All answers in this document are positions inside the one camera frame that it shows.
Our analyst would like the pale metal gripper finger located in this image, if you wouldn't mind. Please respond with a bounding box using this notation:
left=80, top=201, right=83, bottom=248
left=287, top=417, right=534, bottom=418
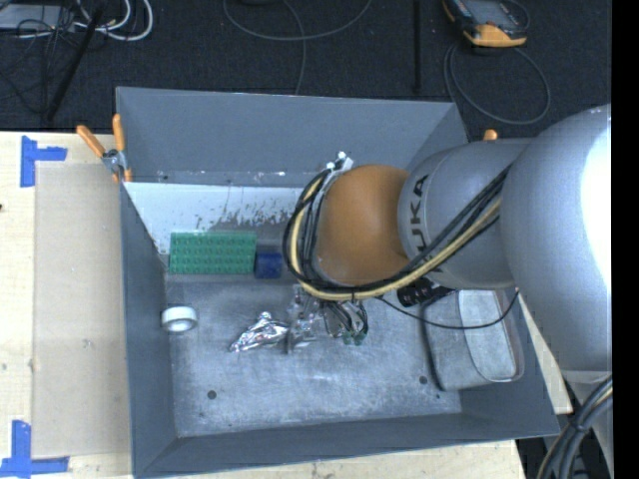
left=284, top=317, right=320, bottom=355
left=288, top=287, right=315, bottom=326

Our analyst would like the crumpled silver foil packet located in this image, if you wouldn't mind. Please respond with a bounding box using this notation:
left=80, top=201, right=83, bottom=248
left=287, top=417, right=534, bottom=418
left=229, top=310, right=292, bottom=354

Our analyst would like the grey metal bin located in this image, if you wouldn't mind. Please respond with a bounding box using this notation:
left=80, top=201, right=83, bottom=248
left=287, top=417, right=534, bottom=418
left=115, top=86, right=561, bottom=479

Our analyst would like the blue small block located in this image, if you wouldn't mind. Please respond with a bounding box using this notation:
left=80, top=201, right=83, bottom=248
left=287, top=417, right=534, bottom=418
left=254, top=251, right=285, bottom=279

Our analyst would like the green studded flat block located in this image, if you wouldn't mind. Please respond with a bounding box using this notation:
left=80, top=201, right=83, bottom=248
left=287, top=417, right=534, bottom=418
left=168, top=231, right=259, bottom=276

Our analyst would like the white tape roll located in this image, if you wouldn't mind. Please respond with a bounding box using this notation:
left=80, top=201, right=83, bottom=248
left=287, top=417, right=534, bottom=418
left=160, top=305, right=199, bottom=334

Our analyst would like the clear plastic container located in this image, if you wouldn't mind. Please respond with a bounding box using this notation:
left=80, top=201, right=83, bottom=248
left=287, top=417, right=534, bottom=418
left=421, top=288, right=526, bottom=393

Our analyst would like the pale flat board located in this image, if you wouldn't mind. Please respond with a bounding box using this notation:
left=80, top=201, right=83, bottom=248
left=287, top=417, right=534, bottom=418
left=30, top=161, right=133, bottom=459

